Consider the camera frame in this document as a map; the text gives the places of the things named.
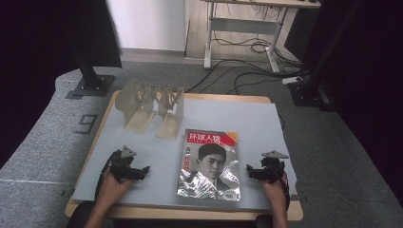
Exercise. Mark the red-title portrait magazine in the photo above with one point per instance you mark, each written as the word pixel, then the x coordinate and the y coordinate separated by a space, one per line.
pixel 209 164

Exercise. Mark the white power strip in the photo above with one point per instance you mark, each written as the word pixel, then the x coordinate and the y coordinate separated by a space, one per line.
pixel 292 80

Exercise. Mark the person's left hand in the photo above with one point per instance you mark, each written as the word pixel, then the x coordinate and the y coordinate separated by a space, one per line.
pixel 111 190

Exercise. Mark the black curtain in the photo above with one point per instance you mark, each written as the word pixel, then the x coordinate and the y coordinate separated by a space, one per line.
pixel 38 63
pixel 374 79

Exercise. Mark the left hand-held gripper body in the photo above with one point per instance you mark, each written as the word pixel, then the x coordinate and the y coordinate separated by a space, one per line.
pixel 118 161

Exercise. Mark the person's right hand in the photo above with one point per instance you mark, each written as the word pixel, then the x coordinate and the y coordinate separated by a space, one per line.
pixel 277 193

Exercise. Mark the black metal stand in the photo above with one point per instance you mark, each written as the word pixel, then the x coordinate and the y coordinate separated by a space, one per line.
pixel 92 84
pixel 309 91

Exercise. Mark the metal desk frame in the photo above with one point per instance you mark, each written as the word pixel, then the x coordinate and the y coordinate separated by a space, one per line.
pixel 244 26

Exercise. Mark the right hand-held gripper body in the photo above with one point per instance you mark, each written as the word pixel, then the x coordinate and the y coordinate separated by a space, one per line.
pixel 272 169

